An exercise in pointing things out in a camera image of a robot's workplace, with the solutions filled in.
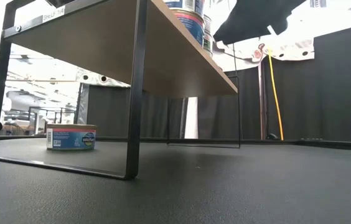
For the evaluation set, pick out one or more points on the thin black rod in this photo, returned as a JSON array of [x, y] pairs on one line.
[[234, 59]]

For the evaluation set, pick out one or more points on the grommeted tarp sheet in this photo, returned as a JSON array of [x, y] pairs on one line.
[[93, 77], [244, 54]]

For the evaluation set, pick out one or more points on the wooden shelf riser black frame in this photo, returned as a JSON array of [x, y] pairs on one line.
[[101, 40]]

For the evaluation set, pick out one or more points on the curtain stand pole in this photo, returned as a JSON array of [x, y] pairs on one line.
[[261, 99]]

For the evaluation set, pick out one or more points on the blue-label tuna can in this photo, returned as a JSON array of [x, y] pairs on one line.
[[188, 3], [192, 28], [73, 138]]

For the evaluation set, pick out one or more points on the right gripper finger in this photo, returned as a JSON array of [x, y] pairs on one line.
[[247, 29]]

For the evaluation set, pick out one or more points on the black curtain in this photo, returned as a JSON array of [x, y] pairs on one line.
[[312, 105], [110, 112], [219, 109]]

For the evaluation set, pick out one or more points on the brown wooden workbench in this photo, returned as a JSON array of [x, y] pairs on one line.
[[16, 129]]

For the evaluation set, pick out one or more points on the black table frame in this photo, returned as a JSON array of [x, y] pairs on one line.
[[157, 140]]

